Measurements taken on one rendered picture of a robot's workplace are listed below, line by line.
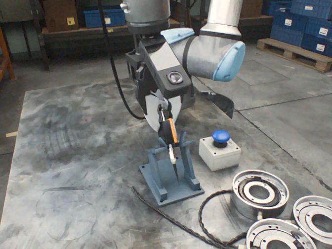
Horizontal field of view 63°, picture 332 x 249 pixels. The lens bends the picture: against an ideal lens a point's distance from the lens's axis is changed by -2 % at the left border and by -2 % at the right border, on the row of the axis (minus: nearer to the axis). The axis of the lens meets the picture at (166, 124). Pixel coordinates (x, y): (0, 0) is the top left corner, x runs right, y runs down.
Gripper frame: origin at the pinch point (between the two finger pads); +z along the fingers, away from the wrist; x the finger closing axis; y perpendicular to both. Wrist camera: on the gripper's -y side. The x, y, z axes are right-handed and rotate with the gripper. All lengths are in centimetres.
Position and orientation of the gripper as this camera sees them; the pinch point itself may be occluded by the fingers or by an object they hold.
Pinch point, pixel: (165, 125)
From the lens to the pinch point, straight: 55.3
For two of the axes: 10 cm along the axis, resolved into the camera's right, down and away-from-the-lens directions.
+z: 1.0, 8.3, 5.5
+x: -8.9, 3.2, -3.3
